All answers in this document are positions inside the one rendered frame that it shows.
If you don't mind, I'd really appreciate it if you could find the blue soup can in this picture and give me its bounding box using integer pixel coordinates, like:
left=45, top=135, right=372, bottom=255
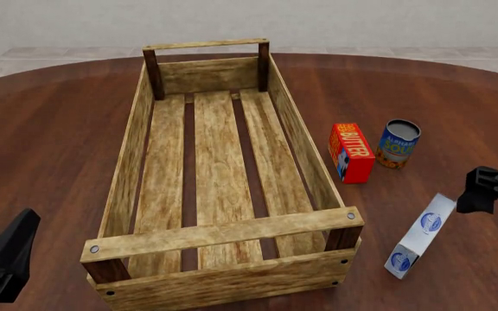
left=375, top=118, right=422, bottom=171

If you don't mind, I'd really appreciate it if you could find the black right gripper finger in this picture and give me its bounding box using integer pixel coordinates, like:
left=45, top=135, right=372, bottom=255
left=456, top=166, right=498, bottom=215

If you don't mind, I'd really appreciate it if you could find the white cream cheese box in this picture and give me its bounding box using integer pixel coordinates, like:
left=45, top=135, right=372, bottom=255
left=383, top=192, right=457, bottom=280

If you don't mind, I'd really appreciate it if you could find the wooden slat tray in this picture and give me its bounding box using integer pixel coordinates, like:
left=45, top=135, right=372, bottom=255
left=79, top=38, right=366, bottom=311

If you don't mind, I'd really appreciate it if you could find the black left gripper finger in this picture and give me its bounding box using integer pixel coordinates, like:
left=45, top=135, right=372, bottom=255
left=0, top=207, right=42, bottom=283

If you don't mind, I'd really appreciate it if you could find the red butter box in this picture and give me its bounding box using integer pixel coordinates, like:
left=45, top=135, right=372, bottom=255
left=327, top=122, right=376, bottom=185

